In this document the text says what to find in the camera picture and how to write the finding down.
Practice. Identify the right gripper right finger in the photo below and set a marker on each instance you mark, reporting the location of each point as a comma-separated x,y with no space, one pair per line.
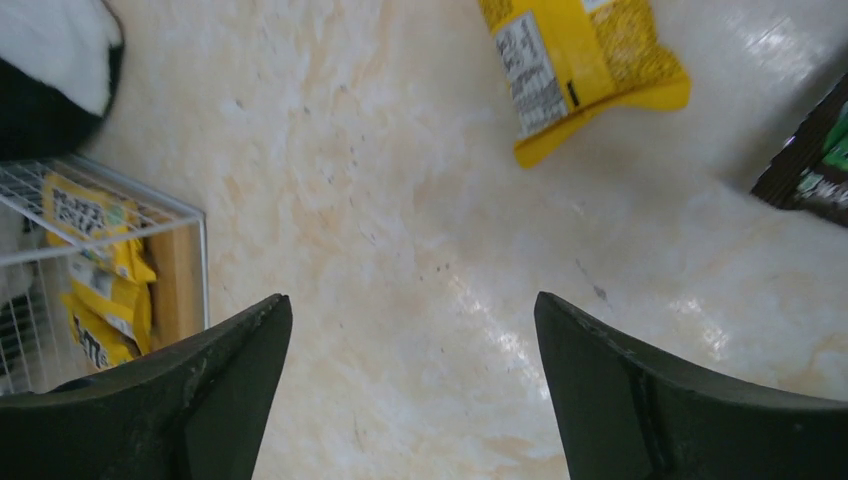
626,409

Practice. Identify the black white checkered pillow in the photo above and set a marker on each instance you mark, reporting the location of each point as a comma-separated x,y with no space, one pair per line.
61,66

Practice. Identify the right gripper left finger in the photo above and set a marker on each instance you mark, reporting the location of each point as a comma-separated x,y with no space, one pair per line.
196,409

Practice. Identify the purple candy bag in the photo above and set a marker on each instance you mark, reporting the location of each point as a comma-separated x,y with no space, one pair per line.
809,173

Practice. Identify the yellow candy bag right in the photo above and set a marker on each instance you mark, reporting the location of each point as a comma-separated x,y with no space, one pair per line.
92,214

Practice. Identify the white wire shelf rack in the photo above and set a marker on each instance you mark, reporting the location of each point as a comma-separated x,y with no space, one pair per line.
36,343

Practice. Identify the yellow candy bag back up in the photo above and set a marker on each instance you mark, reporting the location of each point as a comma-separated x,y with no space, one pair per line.
565,62

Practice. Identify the yellow candy bag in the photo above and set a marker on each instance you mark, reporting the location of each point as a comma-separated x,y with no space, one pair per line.
92,214
110,318

